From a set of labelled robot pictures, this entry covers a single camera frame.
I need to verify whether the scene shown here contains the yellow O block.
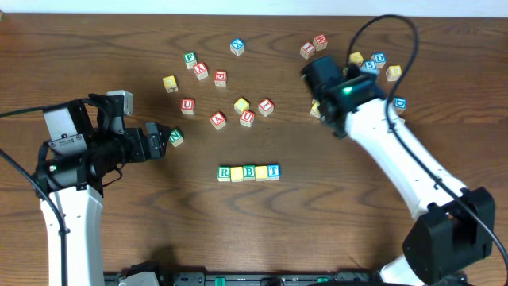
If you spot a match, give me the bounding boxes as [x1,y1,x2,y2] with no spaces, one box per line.
[230,166,244,182]
[255,165,268,181]

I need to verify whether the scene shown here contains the red A block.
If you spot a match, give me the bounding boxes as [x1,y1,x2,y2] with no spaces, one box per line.
[210,111,227,130]

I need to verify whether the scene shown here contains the green N block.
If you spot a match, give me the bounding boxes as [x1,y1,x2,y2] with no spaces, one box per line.
[169,129,184,147]

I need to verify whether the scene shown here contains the green B block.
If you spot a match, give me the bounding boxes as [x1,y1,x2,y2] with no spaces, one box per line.
[243,165,256,181]

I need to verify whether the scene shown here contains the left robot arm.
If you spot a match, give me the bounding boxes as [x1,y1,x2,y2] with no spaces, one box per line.
[33,91,171,285]

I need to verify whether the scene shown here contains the blue X block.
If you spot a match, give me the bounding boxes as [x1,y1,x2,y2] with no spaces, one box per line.
[230,38,245,56]

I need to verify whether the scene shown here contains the red I block top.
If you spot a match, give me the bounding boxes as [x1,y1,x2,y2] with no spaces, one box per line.
[300,41,315,60]

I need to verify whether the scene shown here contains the red i block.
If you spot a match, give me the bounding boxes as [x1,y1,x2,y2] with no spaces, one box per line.
[300,41,315,60]
[258,98,275,117]

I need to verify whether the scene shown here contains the green R block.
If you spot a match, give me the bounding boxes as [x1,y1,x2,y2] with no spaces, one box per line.
[217,166,231,182]

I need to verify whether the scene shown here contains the yellow S block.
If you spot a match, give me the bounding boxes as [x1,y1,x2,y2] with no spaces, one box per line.
[310,101,321,119]

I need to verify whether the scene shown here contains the red U block centre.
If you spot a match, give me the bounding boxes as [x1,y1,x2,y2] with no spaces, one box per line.
[239,110,255,127]

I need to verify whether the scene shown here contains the yellow block far left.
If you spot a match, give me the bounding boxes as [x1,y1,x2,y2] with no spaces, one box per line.
[162,75,179,93]

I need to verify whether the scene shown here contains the red I block left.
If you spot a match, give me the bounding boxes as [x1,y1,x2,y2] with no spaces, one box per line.
[258,98,275,117]

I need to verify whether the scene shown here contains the yellow block top right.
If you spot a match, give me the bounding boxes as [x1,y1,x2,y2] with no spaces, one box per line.
[348,52,364,67]

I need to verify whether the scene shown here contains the blue D block top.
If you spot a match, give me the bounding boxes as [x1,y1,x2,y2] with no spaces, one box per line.
[371,52,387,69]

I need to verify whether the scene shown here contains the green F block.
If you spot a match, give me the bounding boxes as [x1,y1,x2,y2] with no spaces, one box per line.
[183,52,198,69]

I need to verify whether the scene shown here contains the yellow 8 block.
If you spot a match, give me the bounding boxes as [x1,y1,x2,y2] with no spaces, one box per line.
[386,65,402,82]

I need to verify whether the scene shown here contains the red u block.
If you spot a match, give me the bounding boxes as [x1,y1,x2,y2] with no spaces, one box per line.
[180,99,195,115]
[239,110,255,127]

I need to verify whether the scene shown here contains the blue T block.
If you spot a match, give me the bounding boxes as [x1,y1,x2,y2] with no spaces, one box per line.
[267,164,281,180]

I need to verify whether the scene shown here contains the yellow block centre left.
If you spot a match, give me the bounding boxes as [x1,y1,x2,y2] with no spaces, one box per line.
[233,97,250,115]

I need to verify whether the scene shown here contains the blue D block right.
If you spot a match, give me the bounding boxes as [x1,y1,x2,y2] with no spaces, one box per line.
[392,97,407,114]

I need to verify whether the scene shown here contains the red X block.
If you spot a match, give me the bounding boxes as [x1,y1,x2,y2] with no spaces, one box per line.
[193,62,209,80]

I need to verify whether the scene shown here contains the blue 5 block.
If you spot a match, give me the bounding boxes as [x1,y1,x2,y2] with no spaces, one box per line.
[360,60,379,75]

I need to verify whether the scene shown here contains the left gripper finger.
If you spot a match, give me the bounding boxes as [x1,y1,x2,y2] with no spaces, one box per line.
[146,122,171,144]
[148,134,167,160]

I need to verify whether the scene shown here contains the blue d block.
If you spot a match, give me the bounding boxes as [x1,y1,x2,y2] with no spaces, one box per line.
[392,97,407,114]
[371,52,387,69]

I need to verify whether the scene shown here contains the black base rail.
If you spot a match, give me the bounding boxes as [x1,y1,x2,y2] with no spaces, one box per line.
[104,261,381,286]

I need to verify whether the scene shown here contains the red U block left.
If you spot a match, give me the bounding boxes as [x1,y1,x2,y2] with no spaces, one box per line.
[180,99,195,115]

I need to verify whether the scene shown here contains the red W block top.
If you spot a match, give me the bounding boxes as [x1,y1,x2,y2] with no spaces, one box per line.
[313,34,329,51]

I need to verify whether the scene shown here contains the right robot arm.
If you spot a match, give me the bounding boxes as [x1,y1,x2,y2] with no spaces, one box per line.
[301,56,495,285]

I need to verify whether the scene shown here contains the red E block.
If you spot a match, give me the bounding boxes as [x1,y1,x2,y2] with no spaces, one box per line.
[214,70,227,87]

